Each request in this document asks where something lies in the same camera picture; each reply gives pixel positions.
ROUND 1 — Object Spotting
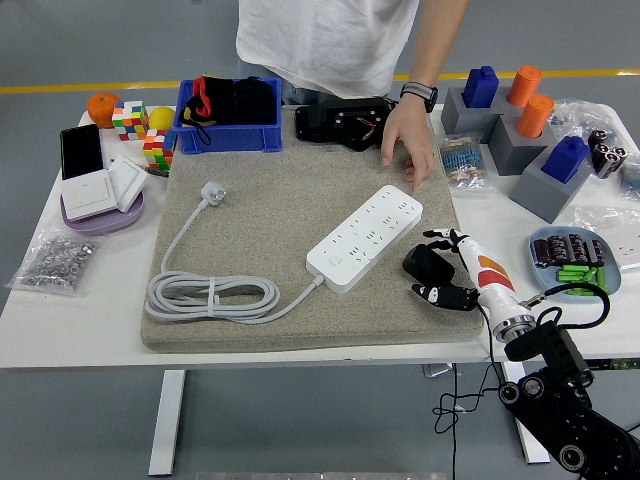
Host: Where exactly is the person's left hand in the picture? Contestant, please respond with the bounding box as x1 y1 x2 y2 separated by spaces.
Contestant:
379 97 437 192

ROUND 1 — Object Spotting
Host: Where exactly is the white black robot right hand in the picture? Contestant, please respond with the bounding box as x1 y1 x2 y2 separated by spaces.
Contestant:
410 227 526 329

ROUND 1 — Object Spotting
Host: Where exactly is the black plug adapter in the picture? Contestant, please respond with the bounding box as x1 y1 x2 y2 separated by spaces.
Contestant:
402 243 457 289

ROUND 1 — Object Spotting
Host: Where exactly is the white power strip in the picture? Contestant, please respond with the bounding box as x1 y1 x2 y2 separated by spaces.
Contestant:
305 184 425 295

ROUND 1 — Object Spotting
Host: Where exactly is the black plug cord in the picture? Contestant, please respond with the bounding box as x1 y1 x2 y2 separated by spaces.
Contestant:
432 302 504 480

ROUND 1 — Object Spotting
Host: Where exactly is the black grey wristwatch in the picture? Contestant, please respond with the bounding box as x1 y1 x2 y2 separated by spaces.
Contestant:
399 81 440 114

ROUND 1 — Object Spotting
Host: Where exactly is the grey block holder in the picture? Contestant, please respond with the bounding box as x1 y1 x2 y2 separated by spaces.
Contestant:
508 149 595 225
487 112 557 176
440 87 511 136

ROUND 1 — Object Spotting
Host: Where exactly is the light blue plate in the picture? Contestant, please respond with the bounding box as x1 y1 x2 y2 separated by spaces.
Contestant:
528 225 623 304

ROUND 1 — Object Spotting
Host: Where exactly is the bag of resistors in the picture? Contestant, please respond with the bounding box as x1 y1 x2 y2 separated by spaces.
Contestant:
437 130 494 194

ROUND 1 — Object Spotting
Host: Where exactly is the blue block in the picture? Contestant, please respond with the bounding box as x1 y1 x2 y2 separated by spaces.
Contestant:
540 135 591 185
461 65 500 109

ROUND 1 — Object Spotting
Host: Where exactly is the black mechanical device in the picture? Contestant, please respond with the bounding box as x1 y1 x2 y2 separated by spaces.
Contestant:
293 96 401 152

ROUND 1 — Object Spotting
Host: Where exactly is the pile of green batteries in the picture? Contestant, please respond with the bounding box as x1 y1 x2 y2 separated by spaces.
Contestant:
555 264 612 297

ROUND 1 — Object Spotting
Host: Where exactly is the row of dark capacitors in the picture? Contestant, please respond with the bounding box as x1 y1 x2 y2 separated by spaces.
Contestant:
532 233 607 269

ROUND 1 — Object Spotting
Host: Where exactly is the person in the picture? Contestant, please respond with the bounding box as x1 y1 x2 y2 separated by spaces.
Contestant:
235 0 421 106

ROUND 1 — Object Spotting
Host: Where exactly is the orange cylinder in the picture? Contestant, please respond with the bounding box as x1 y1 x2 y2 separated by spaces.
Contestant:
506 65 543 108
515 94 555 139

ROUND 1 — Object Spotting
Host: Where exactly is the grey-brown mat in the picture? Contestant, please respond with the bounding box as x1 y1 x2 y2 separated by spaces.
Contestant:
139 104 485 354

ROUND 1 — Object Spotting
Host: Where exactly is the black table control panel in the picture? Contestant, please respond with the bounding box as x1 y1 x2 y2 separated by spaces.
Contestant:
592 357 640 372

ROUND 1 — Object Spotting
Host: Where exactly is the clear bag of parts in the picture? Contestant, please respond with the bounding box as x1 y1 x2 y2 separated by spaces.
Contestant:
549 97 624 151

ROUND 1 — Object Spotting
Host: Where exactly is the black red cloth bag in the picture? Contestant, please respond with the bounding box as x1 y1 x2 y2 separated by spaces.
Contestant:
178 74 279 146

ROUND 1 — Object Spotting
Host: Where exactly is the bundle of dark capacitors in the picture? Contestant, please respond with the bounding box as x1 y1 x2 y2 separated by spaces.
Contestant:
587 128 629 180

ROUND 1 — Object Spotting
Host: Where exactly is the white table leg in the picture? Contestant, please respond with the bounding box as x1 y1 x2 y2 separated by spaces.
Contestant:
147 369 187 477
501 360 552 465

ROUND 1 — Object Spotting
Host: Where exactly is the bag of blue parts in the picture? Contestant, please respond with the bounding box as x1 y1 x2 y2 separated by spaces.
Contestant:
618 149 640 201

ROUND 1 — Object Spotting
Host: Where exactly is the blue plastic bin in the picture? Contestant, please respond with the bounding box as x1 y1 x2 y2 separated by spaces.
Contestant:
173 76 284 155

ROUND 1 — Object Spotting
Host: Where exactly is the yellow lemon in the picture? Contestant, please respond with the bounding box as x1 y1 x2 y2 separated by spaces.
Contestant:
148 106 176 132

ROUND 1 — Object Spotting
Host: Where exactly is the multicolour puzzle cube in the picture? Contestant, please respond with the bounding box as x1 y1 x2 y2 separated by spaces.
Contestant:
142 128 179 171
111 100 150 142

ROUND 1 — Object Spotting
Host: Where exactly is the orange fruit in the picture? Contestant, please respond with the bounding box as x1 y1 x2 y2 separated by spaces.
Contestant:
86 92 123 129

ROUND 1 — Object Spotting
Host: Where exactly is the purple tray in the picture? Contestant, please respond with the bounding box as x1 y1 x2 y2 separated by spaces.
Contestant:
60 189 146 236

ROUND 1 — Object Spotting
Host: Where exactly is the black smartphone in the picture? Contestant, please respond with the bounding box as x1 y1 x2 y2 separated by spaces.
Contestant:
59 123 105 181

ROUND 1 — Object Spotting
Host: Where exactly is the bag of metal nuts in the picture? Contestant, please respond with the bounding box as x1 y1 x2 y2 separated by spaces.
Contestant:
3 228 104 297

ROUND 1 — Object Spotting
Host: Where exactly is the white power strip cable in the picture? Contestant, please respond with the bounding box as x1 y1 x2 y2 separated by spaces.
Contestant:
143 180 326 322

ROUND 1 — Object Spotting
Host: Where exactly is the small white wall switch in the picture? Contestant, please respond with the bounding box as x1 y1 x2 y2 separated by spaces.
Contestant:
107 153 150 213

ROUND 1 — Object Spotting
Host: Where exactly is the large white wall switch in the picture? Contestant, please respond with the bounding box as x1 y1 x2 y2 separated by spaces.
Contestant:
60 168 117 222

